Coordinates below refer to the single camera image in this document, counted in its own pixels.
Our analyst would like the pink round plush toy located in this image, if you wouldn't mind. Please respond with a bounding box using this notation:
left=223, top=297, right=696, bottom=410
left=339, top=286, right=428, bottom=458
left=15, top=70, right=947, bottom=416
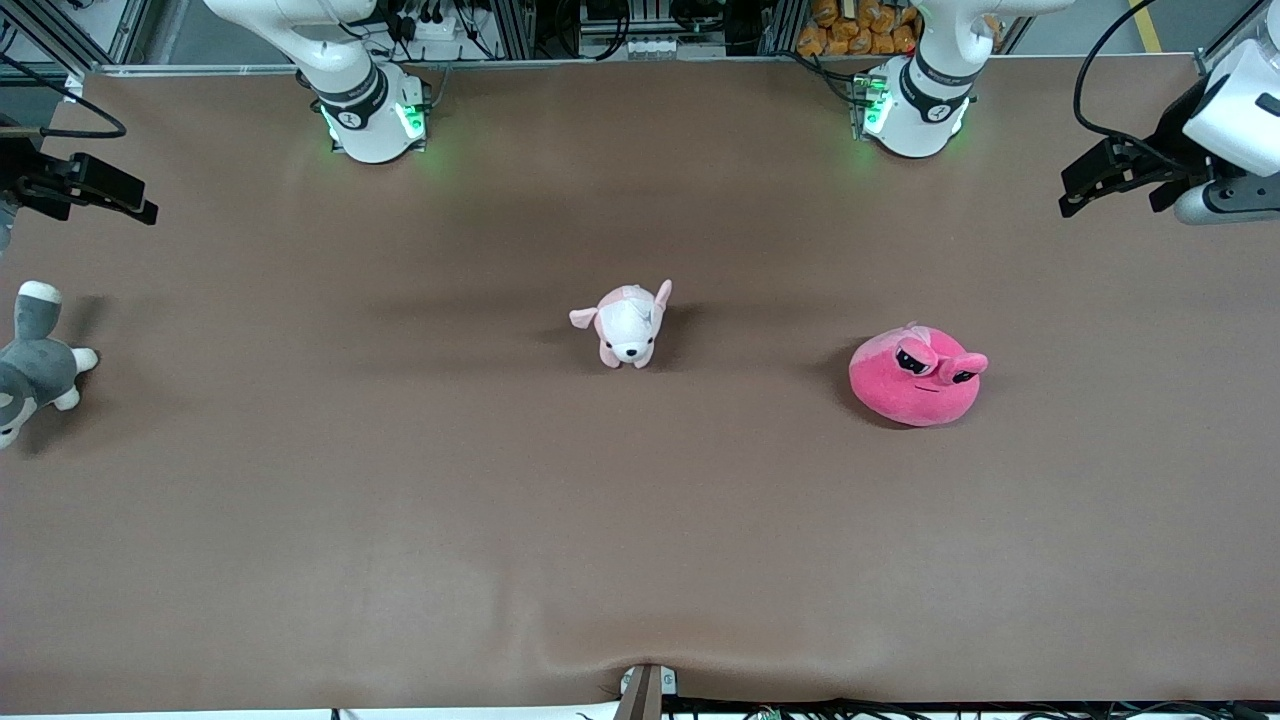
left=849, top=321, right=990, bottom=429

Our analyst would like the grey white husky plush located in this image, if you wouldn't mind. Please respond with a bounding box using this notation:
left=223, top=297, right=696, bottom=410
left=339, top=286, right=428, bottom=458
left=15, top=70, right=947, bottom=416
left=0, top=281, right=100, bottom=450

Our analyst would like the orange plush pile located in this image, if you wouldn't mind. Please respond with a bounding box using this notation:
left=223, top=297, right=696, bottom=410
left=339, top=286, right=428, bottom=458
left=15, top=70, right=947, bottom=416
left=797, top=0, right=921, bottom=57

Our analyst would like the white power strip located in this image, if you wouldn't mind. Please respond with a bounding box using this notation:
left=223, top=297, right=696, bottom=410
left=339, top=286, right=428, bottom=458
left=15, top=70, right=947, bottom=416
left=400, top=12, right=471, bottom=41

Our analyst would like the pale pink dog plush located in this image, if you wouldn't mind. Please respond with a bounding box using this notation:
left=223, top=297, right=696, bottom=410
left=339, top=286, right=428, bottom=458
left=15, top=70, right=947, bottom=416
left=569, top=279, right=674, bottom=370

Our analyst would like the brown table cover mat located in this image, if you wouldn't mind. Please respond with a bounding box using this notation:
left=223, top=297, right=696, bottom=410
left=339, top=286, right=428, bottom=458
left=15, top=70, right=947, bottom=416
left=0, top=52, right=1280, bottom=716

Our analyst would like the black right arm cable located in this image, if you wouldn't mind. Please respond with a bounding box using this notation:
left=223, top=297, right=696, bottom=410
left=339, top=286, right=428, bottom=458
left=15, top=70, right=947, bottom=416
left=0, top=55, right=128, bottom=139

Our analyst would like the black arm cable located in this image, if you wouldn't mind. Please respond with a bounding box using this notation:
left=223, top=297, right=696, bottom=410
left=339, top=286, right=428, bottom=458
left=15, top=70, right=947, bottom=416
left=1073, top=0, right=1193, bottom=173
left=0, top=55, right=128, bottom=139

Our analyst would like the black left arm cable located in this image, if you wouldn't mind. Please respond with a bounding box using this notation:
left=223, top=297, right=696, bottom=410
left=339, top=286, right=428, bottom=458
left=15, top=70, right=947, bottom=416
left=1073, top=0, right=1193, bottom=173

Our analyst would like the silver aluminium frame profile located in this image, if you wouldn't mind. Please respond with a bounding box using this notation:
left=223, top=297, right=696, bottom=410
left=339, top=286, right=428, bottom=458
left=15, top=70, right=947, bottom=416
left=1195, top=0, right=1280, bottom=76
left=0, top=0, right=151, bottom=76

